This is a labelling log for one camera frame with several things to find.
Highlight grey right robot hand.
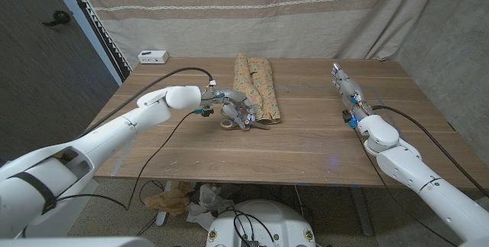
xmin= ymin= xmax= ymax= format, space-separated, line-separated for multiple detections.
xmin=331 ymin=62 xmax=371 ymax=120

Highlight black torso cables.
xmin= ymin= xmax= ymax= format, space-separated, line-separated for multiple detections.
xmin=227 ymin=208 xmax=277 ymax=247

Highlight dark wooden door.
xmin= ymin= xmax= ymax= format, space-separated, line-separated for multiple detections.
xmin=0 ymin=0 xmax=120 ymax=164

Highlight beige striped cloth backdrop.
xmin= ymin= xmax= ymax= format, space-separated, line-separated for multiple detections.
xmin=70 ymin=0 xmax=446 ymax=70

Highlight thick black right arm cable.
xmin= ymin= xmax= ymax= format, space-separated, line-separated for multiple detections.
xmin=372 ymin=105 xmax=489 ymax=199

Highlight grey yellow handled scissors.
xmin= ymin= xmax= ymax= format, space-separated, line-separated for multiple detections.
xmin=220 ymin=115 xmax=271 ymax=132

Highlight crumpled brown paper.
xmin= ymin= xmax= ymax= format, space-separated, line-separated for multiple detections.
xmin=144 ymin=181 xmax=196 ymax=217

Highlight white robot chest edge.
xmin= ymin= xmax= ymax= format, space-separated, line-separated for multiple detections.
xmin=0 ymin=236 xmax=156 ymax=247

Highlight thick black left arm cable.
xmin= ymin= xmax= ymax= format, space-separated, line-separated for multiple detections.
xmin=74 ymin=67 xmax=214 ymax=141

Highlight white robot torso base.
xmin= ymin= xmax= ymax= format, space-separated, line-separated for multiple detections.
xmin=205 ymin=199 xmax=317 ymax=247

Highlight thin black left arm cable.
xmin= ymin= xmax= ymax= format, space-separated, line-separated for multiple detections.
xmin=53 ymin=111 xmax=196 ymax=212

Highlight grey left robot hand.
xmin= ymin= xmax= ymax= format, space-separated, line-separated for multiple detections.
xmin=198 ymin=85 xmax=257 ymax=131

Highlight white power strip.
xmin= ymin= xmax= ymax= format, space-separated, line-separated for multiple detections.
xmin=138 ymin=50 xmax=170 ymax=65

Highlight white table leg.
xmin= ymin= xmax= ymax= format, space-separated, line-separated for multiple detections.
xmin=155 ymin=180 xmax=173 ymax=228

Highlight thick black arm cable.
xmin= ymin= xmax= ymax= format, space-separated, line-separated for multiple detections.
xmin=74 ymin=67 xmax=214 ymax=141
xmin=372 ymin=105 xmax=489 ymax=199

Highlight floral tan wrapping paper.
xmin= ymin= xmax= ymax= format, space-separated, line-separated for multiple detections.
xmin=232 ymin=52 xmax=282 ymax=125

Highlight grey table leg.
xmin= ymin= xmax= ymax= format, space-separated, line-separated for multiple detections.
xmin=349 ymin=187 xmax=375 ymax=237

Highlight black zigzag edge trim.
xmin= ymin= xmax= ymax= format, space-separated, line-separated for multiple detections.
xmin=60 ymin=0 xmax=133 ymax=82

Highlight crumpled white paper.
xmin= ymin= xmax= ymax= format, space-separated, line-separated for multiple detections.
xmin=186 ymin=184 xmax=236 ymax=232

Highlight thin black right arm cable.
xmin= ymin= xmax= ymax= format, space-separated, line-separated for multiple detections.
xmin=355 ymin=128 xmax=459 ymax=246

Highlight black door handle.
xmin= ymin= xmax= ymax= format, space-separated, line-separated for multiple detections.
xmin=41 ymin=10 xmax=72 ymax=28

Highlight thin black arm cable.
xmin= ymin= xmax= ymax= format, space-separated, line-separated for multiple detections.
xmin=53 ymin=111 xmax=196 ymax=212
xmin=355 ymin=128 xmax=459 ymax=246

